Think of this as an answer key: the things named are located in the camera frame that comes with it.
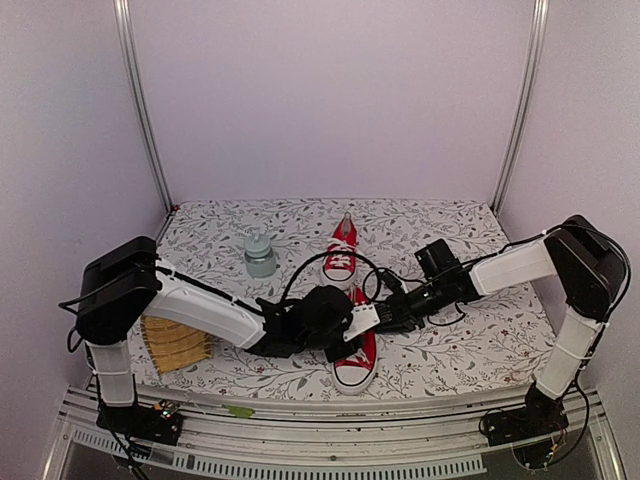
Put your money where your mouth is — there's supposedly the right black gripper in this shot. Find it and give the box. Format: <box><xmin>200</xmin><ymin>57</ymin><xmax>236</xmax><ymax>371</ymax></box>
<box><xmin>380</xmin><ymin>277</ymin><xmax>449</xmax><ymax>333</ymax></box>

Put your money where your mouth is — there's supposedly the red sneaker with laces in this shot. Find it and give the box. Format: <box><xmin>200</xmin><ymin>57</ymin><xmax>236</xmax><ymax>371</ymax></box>
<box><xmin>319</xmin><ymin>212</ymin><xmax>358</xmax><ymax>291</ymax></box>

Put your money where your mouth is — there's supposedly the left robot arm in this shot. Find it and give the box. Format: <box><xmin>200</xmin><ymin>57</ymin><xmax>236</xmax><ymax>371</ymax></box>
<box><xmin>58</xmin><ymin>236</ymin><xmax>380</xmax><ymax>434</ymax></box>

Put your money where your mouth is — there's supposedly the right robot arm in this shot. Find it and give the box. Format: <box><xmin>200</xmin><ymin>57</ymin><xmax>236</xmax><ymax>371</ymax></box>
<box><xmin>381</xmin><ymin>215</ymin><xmax>631</xmax><ymax>436</ymax></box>

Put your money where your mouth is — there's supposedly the floral patterned table mat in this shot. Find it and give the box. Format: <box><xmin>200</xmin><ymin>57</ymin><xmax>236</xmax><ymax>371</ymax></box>
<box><xmin>129</xmin><ymin>199</ymin><xmax>555</xmax><ymax>402</ymax></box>

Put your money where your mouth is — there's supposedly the green tape piece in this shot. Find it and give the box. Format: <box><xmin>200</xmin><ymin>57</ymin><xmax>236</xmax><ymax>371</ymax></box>
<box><xmin>224</xmin><ymin>405</ymin><xmax>255</xmax><ymax>419</ymax></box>

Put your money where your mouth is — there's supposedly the woven bamboo basket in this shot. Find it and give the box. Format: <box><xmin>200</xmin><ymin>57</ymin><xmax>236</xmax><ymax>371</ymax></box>
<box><xmin>140</xmin><ymin>316</ymin><xmax>212</xmax><ymax>375</ymax></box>

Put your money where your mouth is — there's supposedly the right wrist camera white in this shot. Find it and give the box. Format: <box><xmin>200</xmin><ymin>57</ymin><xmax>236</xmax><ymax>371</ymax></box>
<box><xmin>379</xmin><ymin>269</ymin><xmax>408</xmax><ymax>295</ymax></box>

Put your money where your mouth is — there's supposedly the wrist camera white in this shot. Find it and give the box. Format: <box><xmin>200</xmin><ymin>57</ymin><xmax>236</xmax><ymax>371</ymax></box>
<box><xmin>343</xmin><ymin>303</ymin><xmax>392</xmax><ymax>342</ymax></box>
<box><xmin>379</xmin><ymin>269</ymin><xmax>408</xmax><ymax>295</ymax></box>

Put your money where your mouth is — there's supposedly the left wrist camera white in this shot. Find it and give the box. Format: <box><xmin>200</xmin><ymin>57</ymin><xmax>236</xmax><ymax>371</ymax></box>
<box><xmin>343</xmin><ymin>303</ymin><xmax>392</xmax><ymax>342</ymax></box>

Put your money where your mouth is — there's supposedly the left black camera cable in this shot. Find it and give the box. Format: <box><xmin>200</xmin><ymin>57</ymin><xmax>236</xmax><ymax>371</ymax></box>
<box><xmin>277</xmin><ymin>252</ymin><xmax>381</xmax><ymax>306</ymax></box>

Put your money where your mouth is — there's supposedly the front aluminium rail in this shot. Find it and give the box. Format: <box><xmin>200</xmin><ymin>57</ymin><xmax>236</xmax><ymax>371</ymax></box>
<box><xmin>42</xmin><ymin>384</ymin><xmax>626</xmax><ymax>480</ymax></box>

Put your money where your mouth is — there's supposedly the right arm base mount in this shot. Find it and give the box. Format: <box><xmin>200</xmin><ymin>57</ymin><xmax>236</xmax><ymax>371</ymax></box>
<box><xmin>478</xmin><ymin>398</ymin><xmax>569</xmax><ymax>446</ymax></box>

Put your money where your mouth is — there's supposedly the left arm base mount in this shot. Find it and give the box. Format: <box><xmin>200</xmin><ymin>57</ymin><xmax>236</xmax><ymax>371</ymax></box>
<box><xmin>96</xmin><ymin>401</ymin><xmax>184</xmax><ymax>446</ymax></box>

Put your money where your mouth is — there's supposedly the right aluminium frame post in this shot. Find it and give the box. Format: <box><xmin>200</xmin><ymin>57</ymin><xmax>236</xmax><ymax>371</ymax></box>
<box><xmin>490</xmin><ymin>0</ymin><xmax>549</xmax><ymax>217</ymax></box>

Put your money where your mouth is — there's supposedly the aluminium frame post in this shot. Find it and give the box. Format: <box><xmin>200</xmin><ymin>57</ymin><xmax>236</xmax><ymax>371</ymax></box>
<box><xmin>490</xmin><ymin>0</ymin><xmax>549</xmax><ymax>217</ymax></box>
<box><xmin>113</xmin><ymin>0</ymin><xmax>174</xmax><ymax>214</ymax></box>

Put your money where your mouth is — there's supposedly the left aluminium frame post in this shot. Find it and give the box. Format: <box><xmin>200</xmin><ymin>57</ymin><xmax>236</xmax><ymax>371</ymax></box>
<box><xmin>113</xmin><ymin>0</ymin><xmax>174</xmax><ymax>214</ymax></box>

